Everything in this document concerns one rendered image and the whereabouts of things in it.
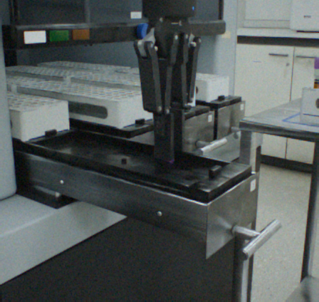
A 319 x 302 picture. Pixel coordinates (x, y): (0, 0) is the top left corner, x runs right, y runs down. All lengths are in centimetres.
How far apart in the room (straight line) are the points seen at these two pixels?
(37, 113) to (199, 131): 36
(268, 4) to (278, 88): 91
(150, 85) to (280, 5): 310
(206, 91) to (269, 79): 200
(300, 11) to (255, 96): 61
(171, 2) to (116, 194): 26
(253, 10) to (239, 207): 322
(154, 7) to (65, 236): 36
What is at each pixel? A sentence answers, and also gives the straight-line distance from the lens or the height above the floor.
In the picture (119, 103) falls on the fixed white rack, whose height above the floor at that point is 86.
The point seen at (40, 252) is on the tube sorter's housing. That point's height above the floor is 68.
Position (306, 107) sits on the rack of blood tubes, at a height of 85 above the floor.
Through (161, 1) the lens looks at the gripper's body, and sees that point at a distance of 60.
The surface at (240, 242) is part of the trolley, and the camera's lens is 94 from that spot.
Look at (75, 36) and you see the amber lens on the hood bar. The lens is 74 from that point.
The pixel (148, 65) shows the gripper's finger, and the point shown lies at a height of 95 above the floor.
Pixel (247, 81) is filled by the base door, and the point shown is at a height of 57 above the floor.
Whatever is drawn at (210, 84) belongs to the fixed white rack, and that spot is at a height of 86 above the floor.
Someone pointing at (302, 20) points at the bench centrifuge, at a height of 97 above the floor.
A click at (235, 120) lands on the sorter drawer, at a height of 77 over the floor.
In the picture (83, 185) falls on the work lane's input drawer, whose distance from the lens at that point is 63.
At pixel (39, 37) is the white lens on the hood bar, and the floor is 98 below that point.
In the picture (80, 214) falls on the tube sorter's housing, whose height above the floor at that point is 71.
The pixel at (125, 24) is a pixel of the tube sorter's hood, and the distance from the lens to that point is 83.
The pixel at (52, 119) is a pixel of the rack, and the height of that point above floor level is 84.
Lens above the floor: 101
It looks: 16 degrees down
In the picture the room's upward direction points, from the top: straight up
